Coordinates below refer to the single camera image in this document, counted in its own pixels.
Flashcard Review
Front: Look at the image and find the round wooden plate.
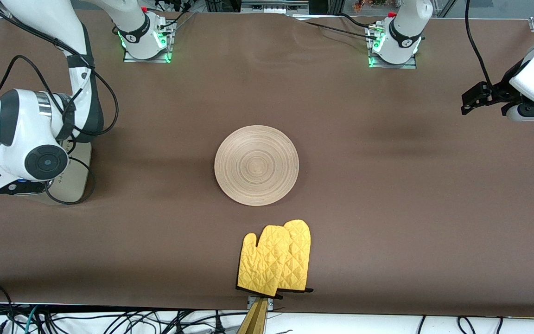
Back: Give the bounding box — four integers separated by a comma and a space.
214, 125, 300, 206

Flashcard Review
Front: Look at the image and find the cream and chrome toaster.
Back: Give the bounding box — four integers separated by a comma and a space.
40, 139, 92, 206

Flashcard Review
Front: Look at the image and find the silver background equipment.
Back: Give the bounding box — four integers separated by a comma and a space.
241, 0, 309, 14

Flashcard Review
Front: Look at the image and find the brown table cover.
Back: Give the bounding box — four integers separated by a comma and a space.
0, 7, 534, 321

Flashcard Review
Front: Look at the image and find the yellow quilted oven mitt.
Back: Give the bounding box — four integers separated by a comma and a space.
276, 219, 314, 293
237, 225, 292, 297

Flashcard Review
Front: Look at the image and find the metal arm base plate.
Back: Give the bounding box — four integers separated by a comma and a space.
368, 26, 418, 69
122, 19, 175, 64

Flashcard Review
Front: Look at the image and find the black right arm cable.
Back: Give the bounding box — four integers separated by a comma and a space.
0, 0, 120, 206

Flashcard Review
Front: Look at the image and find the long black base cable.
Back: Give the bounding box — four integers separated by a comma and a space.
290, 13, 379, 40

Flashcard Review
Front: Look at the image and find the teal cable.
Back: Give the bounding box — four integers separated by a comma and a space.
24, 305, 40, 334

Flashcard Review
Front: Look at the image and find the short black base cable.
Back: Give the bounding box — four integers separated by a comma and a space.
153, 0, 199, 38

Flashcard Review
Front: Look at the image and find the small metal bracket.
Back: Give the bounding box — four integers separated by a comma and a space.
247, 296, 274, 311

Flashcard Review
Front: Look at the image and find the wooden camera stand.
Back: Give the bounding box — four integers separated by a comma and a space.
237, 297, 270, 334

